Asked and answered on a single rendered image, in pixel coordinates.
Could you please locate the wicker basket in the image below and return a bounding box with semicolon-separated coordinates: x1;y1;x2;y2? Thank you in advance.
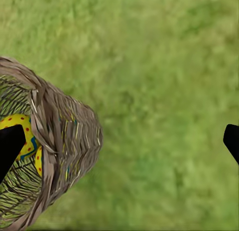
0;55;104;231

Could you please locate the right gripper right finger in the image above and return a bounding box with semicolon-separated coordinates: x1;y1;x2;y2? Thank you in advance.
223;124;239;164

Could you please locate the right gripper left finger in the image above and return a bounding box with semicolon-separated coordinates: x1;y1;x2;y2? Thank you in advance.
0;124;26;184

